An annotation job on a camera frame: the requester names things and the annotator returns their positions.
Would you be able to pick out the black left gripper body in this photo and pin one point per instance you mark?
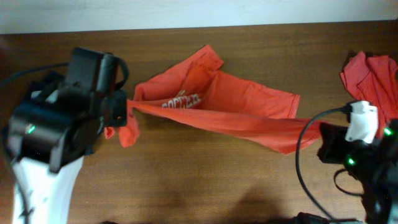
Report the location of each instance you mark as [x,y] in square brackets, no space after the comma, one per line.
[120,107]

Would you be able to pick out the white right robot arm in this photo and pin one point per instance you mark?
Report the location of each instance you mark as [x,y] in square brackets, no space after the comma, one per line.
[374,165]

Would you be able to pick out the light grey folded garment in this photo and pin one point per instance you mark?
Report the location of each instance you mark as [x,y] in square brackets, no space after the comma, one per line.
[43,96]

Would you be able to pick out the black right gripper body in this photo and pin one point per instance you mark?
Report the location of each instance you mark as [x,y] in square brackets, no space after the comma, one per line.
[334,149]

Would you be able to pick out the orange soccer t-shirt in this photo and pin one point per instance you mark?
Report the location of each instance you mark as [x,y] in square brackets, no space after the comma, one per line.
[198,93]

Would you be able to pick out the navy folded garment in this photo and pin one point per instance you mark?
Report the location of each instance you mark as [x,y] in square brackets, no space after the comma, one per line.
[50,78]

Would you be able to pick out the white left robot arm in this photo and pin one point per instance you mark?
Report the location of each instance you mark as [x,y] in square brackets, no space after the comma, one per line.
[55,126]

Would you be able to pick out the red shirt pile right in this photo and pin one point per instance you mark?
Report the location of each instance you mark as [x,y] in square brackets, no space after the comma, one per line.
[373,79]

